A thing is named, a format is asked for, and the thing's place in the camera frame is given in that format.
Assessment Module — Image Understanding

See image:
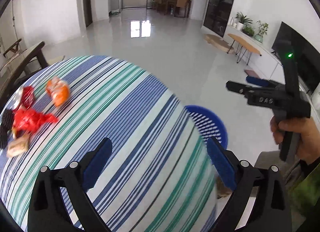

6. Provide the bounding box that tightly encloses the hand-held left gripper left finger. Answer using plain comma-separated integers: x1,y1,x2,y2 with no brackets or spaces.
27,137,113,232

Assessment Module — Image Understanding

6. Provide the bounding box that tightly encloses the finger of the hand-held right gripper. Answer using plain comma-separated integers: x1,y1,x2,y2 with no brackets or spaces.
226,80,251,98
246,75,277,89

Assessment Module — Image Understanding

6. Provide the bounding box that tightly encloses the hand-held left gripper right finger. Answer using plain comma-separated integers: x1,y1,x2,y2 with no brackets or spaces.
206,137,293,232

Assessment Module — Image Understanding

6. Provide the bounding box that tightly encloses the blue plastic basket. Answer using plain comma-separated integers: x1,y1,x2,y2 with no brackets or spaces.
185,105,228,149

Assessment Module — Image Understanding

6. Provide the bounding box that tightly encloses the yellow snack wrapper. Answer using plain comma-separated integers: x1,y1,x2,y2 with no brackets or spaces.
7,133,31,158

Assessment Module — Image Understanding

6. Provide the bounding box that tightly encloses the red wrapper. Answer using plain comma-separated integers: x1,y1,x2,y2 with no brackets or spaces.
12,107,59,133

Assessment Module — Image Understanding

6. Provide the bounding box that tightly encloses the orange snack packet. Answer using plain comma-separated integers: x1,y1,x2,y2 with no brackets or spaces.
46,77,70,106

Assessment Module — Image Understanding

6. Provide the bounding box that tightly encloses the red silver snack packet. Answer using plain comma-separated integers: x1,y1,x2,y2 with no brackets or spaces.
15,86,36,109

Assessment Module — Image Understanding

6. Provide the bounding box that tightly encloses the black mesh sleeve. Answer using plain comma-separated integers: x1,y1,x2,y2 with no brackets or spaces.
0,110,13,148

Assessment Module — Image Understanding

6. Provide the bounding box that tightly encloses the person's right forearm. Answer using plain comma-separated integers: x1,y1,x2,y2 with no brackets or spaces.
287,158,320,222

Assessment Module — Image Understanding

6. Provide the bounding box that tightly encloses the person's right hand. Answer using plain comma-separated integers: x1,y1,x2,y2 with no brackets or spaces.
270,117,320,163

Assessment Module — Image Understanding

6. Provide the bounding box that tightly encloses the pink floor scale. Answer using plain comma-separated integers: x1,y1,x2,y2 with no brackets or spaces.
244,69,261,79

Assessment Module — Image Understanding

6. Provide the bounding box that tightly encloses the brown furry slipper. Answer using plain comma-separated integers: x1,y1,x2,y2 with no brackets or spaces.
216,178,234,200

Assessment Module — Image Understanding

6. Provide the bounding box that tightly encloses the oval wooden side table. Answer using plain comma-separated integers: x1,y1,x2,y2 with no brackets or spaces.
227,34,261,64

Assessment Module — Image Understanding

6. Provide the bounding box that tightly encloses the black flat television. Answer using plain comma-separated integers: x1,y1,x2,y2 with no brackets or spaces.
271,21,320,94

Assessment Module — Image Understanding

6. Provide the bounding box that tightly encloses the tall plant green pot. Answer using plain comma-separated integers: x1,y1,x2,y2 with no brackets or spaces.
255,21,269,43

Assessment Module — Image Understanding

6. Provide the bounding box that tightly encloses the round beige floor cushion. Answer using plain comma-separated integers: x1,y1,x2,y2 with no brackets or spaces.
204,34,235,53

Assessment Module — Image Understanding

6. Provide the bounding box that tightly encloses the striped tablecloth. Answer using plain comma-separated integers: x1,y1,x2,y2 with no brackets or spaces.
0,56,218,232

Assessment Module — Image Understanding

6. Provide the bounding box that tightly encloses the potted plant white pot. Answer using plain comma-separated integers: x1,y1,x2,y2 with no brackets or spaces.
235,12,253,31

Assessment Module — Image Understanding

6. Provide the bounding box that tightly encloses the black glass cabinet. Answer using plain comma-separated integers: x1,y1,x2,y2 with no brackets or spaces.
202,0,240,38

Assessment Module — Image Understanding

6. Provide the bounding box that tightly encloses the wooden dining chair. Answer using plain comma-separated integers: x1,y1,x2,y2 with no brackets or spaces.
175,0,190,18

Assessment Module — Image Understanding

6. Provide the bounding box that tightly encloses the dark door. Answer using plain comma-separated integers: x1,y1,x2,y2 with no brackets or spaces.
82,0,93,28

